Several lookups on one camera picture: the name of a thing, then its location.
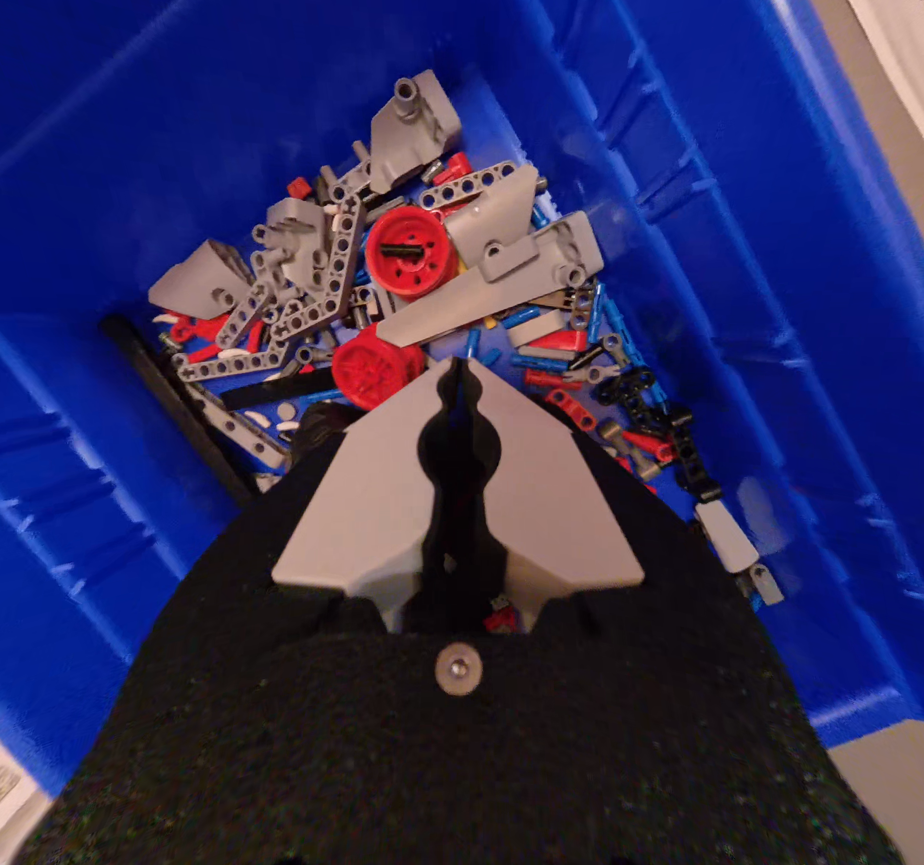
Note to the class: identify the grey toy panel with connectors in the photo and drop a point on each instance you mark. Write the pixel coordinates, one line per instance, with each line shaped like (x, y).
(299, 229)

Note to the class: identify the black flat toy piece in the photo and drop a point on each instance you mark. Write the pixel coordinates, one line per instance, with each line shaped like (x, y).
(267, 394)

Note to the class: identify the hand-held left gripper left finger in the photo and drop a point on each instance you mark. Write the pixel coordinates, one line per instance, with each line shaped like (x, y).
(361, 511)

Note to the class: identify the white printed paper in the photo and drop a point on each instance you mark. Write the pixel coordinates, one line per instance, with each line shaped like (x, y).
(8, 782)

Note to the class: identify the dark grey angled toy beam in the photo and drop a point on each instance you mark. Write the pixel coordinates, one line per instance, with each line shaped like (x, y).
(346, 251)

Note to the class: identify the white sheet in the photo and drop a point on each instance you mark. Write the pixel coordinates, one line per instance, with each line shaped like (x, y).
(895, 27)

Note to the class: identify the pile of small toy pieces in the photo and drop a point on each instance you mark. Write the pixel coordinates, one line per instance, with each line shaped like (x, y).
(642, 388)

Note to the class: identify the grey straight toy beam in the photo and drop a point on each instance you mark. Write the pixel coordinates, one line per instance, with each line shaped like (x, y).
(462, 188)

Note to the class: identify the short grey toy beam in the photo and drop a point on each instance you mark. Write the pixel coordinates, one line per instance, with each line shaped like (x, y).
(242, 316)

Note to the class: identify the red spoked toy wheel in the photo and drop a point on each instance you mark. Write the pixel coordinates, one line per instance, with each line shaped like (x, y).
(368, 370)

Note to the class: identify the long black toy beam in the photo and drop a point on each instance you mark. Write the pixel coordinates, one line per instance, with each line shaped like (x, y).
(166, 396)

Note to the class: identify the grey toy panel with pin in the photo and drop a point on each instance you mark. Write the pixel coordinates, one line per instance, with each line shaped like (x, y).
(404, 150)

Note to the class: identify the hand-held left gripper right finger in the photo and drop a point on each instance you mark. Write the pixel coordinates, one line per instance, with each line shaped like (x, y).
(563, 518)

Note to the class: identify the long grey toy beam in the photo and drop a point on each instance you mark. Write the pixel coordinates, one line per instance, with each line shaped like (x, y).
(238, 428)

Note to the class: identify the light grey toy wedge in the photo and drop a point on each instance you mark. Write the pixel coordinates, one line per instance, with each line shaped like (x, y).
(725, 536)

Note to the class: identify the blue plastic storage bin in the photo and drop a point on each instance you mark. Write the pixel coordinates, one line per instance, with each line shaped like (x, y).
(216, 121)

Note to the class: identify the grey bent toy beam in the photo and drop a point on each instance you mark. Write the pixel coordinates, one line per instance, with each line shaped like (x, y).
(231, 365)

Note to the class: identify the red toy wheel black axle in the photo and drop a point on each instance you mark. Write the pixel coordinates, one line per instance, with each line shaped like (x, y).
(426, 273)

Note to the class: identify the long grey toy wing panel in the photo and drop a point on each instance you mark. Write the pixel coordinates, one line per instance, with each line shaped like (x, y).
(462, 302)

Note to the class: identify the grey rounded toy panel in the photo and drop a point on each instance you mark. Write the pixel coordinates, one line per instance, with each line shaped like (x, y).
(191, 284)

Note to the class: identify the grey curved toy panel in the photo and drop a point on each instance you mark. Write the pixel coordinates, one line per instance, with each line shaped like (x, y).
(491, 219)

